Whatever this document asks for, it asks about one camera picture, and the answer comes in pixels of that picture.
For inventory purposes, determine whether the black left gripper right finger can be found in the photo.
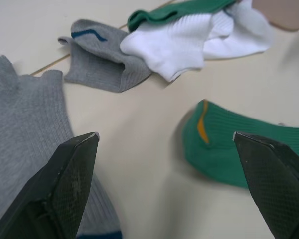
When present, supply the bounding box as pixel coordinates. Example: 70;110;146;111
233;131;299;239

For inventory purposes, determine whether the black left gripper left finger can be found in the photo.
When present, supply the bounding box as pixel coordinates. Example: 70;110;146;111
0;131;100;239

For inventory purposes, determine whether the beige container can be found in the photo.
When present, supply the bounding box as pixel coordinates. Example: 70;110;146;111
253;0;299;32

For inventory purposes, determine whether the green sock with yellow stripe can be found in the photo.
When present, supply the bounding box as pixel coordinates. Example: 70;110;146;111
127;0;237;32
181;99;299;190

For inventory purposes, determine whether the grey sock with blue stripe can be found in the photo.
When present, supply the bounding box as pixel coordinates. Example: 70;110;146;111
0;55;123;239
57;19;152;94

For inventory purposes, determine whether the white ribbed sock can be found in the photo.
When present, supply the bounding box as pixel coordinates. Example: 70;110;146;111
120;14;216;83
203;0;276;60

